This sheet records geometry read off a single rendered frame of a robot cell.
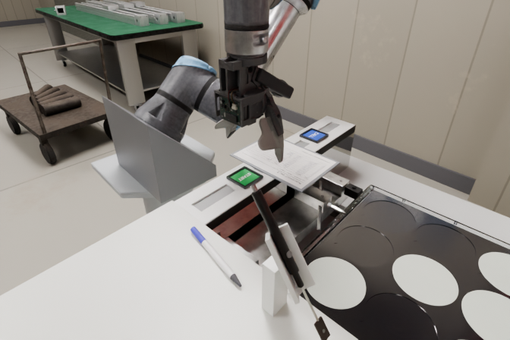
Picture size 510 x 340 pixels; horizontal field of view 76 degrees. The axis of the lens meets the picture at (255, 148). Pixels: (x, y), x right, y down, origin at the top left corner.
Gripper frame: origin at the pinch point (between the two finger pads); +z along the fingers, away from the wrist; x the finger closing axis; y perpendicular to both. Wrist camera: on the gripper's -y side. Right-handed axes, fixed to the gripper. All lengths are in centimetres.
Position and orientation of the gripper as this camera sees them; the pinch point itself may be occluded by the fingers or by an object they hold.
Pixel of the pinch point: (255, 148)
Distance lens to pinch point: 67.7
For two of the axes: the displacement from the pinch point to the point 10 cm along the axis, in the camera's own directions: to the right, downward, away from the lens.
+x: 7.3, 3.4, -5.9
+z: 0.0, 8.7, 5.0
